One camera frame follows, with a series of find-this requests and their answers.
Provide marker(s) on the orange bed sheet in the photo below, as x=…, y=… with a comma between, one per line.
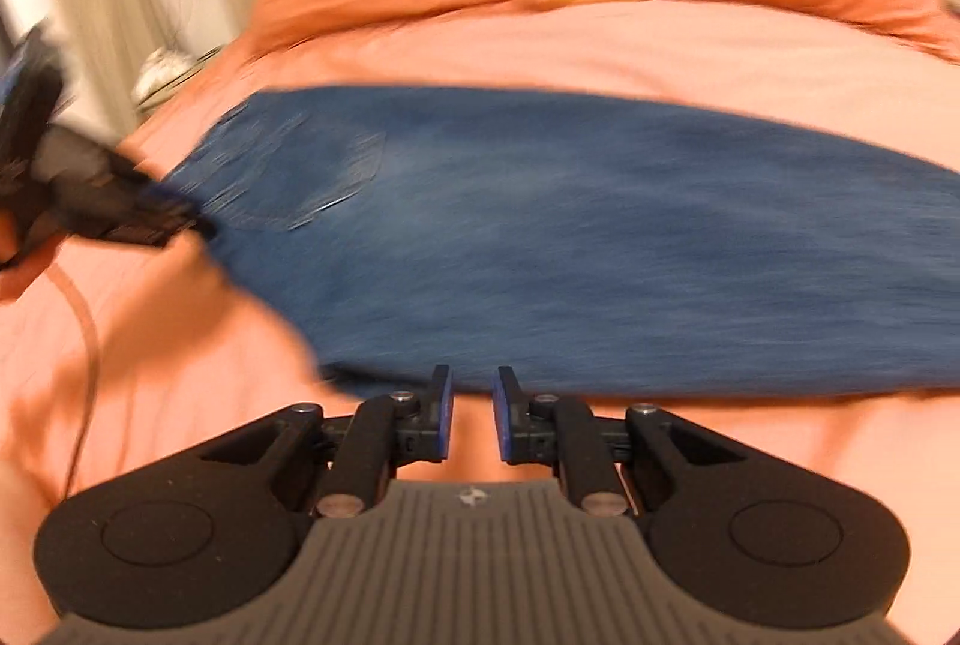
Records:
x=675, y=52

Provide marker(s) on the blue denim pants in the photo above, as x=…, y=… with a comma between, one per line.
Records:
x=562, y=225

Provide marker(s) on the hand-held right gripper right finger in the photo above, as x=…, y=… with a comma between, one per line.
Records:
x=501, y=420

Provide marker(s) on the beige nightstand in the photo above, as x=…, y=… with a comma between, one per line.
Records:
x=176, y=86

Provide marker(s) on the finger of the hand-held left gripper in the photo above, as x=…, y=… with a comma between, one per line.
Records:
x=135, y=210

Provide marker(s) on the white cloth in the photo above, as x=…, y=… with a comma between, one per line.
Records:
x=159, y=66

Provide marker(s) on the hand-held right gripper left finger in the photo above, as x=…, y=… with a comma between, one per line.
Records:
x=442, y=416

